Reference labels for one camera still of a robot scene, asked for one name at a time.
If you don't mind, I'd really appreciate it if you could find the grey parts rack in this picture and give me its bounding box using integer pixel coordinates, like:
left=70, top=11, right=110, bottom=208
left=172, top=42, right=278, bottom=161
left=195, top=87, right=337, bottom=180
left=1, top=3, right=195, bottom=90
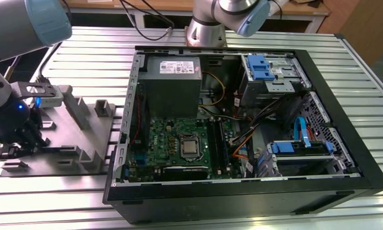
left=1, top=85, right=123, bottom=177

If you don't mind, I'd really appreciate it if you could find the green motherboard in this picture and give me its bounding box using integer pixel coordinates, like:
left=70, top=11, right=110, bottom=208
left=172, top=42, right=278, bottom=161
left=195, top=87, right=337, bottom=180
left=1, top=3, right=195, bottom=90
left=129, top=116, right=243, bottom=182

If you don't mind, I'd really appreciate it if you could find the grey power supply unit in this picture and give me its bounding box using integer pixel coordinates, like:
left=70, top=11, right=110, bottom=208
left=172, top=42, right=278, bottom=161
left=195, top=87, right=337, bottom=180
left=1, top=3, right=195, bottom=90
left=138, top=56, right=202, bottom=119

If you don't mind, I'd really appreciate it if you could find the black CPU socket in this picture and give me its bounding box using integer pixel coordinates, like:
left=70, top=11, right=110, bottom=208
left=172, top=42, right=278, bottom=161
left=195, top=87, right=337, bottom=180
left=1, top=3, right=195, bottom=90
left=176, top=133, right=206, bottom=161

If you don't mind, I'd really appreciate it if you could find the silver CPU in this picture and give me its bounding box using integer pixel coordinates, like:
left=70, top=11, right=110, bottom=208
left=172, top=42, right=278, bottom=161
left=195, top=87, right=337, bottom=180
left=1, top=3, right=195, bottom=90
left=180, top=140, right=200, bottom=155

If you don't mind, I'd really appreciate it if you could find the black graphics card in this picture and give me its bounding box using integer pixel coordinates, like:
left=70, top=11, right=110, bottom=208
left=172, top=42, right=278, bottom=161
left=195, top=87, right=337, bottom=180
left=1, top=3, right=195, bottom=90
left=154, top=165, right=210, bottom=182

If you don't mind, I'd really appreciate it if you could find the black open PC case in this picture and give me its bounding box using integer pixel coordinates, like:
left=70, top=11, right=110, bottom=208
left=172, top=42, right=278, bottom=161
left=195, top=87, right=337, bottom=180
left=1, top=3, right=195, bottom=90
left=101, top=45, right=383, bottom=225

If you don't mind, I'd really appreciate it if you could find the blue disk carrier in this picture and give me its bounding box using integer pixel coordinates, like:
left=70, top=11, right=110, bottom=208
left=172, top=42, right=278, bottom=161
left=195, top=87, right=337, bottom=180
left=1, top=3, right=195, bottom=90
left=271, top=140, right=335, bottom=155
left=247, top=54, right=275, bottom=81

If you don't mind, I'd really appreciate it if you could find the silver drive cage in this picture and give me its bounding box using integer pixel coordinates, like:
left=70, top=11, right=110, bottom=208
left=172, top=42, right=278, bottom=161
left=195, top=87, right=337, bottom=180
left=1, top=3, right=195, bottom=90
left=239, top=54, right=312, bottom=107
left=266, top=141, right=348, bottom=178

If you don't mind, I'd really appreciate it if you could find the brown wooden cabinet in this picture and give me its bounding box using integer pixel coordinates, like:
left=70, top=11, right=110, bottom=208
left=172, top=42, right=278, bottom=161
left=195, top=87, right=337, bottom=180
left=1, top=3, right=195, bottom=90
left=318, top=0, right=383, bottom=65

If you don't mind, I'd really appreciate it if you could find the black camera bracket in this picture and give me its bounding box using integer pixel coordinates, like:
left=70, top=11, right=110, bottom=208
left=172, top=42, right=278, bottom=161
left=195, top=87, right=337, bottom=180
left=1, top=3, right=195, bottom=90
left=14, top=81, right=53, bottom=99

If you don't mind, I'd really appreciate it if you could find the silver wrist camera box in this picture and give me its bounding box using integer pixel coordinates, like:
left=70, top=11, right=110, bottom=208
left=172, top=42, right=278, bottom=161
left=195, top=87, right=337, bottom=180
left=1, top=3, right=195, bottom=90
left=34, top=90, right=65, bottom=108

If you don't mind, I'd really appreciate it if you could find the black camera cable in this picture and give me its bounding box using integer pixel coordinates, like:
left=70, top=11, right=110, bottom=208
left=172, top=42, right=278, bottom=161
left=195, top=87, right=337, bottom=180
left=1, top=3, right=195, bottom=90
left=35, top=44, right=59, bottom=84

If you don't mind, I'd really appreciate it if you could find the yellow wire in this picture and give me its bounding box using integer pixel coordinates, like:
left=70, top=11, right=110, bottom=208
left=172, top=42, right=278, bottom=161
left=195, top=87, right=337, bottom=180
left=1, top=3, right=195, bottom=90
left=200, top=71, right=226, bottom=107

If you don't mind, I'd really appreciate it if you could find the orange wire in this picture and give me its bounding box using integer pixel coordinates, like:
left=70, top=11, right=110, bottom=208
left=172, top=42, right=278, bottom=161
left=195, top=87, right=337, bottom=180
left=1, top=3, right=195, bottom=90
left=231, top=141, right=252, bottom=159

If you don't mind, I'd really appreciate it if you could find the black wire bundle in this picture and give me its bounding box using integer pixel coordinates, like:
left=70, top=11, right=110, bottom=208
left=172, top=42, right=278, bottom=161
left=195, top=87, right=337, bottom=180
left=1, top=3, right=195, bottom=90
left=228, top=95, right=284, bottom=144

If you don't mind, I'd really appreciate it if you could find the blue data wire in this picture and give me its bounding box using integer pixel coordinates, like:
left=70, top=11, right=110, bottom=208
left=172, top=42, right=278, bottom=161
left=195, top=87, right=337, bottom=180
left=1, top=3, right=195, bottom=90
left=292, top=116, right=312, bottom=147

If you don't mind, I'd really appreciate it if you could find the wooden desk white frame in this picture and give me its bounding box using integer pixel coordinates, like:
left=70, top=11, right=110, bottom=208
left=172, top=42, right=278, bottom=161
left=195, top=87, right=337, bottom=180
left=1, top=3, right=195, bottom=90
left=62, top=0, right=332, bottom=34

